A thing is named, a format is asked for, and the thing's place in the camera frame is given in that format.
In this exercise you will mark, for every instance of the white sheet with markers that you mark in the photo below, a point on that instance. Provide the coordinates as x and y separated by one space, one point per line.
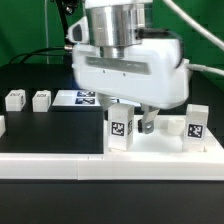
76 98

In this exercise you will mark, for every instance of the white U-shaped obstacle fence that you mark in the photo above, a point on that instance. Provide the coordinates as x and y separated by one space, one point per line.
113 166

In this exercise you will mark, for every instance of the white square table top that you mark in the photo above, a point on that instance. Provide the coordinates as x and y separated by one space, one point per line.
167 137

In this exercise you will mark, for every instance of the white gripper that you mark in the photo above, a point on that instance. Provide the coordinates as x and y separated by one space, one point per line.
152 72

